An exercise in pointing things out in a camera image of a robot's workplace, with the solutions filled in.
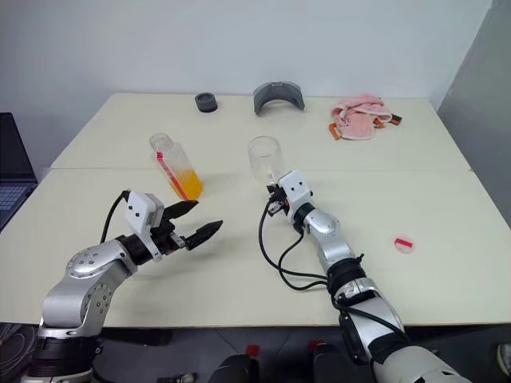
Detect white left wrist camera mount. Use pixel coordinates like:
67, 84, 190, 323
124, 191, 164, 263

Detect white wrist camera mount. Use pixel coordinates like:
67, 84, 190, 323
278, 169, 312, 215
124, 191, 164, 263

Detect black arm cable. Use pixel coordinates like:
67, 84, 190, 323
258, 199, 408, 344
99, 190, 132, 244

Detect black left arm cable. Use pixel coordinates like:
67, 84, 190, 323
99, 190, 132, 244

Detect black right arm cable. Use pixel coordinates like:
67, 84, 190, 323
258, 199, 408, 344

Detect dark laptop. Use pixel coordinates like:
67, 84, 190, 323
0, 113, 39, 232

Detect dark rounded shape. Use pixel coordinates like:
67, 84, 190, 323
313, 345, 360, 383
209, 353, 260, 383

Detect grey curved head strap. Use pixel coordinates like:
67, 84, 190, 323
252, 81, 307, 116

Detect white bottle cap red tape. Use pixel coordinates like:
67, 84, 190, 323
391, 235, 416, 253

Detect black round cap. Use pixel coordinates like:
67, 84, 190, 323
195, 92, 219, 113

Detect pink cloth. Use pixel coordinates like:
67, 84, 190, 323
329, 93, 394, 141

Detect clear wine glass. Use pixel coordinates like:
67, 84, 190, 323
248, 136, 287, 187

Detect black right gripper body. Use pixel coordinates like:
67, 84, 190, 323
266, 189, 289, 219

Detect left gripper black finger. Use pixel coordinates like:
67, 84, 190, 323
161, 199, 200, 220
184, 219, 224, 251

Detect clear plastic bottle orange drink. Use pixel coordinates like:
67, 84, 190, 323
149, 132, 204, 200

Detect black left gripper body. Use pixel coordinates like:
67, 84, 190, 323
150, 217, 188, 256

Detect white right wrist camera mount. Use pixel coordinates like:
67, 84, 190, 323
278, 169, 312, 215

